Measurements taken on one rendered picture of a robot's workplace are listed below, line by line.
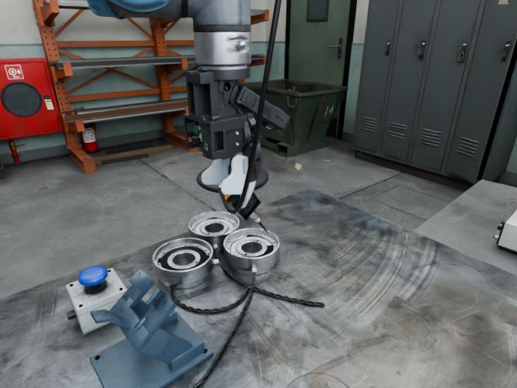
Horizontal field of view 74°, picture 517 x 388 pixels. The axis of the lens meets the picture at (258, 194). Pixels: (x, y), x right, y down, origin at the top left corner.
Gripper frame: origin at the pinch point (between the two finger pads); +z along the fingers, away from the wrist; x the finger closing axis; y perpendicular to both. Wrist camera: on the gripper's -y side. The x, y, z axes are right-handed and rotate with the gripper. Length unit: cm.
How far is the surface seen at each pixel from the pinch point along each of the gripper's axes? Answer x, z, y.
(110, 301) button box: -3.0, 11.3, 22.1
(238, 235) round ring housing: -6.1, 11.9, -4.0
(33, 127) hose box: -356, 57, -22
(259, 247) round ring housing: -1.3, 13.1, -5.4
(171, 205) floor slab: -183, 95, -74
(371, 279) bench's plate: 17.0, 15.1, -15.5
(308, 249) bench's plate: 3.4, 15.1, -14.5
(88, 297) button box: -5.0, 10.5, 24.4
